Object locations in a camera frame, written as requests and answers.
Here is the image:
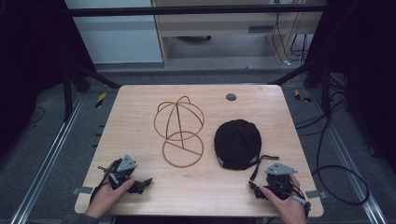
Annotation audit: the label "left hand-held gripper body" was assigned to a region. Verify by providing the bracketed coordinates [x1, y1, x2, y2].
[97, 154, 139, 190]

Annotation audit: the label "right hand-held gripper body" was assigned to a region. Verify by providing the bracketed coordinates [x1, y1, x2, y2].
[264, 162, 299, 200]

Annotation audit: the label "black baseball cap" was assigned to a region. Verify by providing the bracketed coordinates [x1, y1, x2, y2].
[213, 119, 280, 182]

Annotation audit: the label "gold wire hat stand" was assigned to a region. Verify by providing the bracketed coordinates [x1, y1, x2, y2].
[153, 95, 205, 169]

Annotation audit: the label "person's left hand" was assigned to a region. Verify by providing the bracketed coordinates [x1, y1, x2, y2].
[84, 178, 136, 220]

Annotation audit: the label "person's right hand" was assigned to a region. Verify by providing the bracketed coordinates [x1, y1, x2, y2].
[260, 174, 309, 224]

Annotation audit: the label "yellow black floor tape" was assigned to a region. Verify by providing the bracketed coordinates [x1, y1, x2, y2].
[94, 91, 107, 109]
[293, 89, 312, 104]

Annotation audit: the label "black metal stand leg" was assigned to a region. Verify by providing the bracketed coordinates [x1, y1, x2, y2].
[267, 60, 333, 119]
[62, 60, 121, 123]

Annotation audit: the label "white cabinet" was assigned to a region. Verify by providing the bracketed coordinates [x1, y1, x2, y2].
[64, 0, 163, 65]

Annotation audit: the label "dark curtain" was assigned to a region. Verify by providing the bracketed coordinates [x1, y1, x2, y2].
[0, 0, 96, 157]
[306, 0, 396, 175]

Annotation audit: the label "light wooden desk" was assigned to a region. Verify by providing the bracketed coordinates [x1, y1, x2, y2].
[150, 0, 328, 68]

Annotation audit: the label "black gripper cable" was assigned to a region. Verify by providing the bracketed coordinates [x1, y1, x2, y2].
[290, 185, 312, 217]
[89, 158, 123, 204]

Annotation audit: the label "black looped floor cable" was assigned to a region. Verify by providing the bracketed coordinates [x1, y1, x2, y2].
[312, 118, 371, 206]

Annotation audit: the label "metal table bracket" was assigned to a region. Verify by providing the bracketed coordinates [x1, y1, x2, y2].
[305, 189, 329, 200]
[72, 186, 94, 196]

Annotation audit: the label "black floor cables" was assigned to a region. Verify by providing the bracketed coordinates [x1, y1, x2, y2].
[293, 74, 348, 138]

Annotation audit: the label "aluminium floor rail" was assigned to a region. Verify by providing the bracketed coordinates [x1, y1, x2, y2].
[10, 92, 86, 224]
[307, 89, 388, 224]

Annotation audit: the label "black hanging cables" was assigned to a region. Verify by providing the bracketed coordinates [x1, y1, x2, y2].
[271, 11, 310, 67]

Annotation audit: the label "black metal frame bar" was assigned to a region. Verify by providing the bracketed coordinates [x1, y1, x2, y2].
[68, 4, 328, 18]

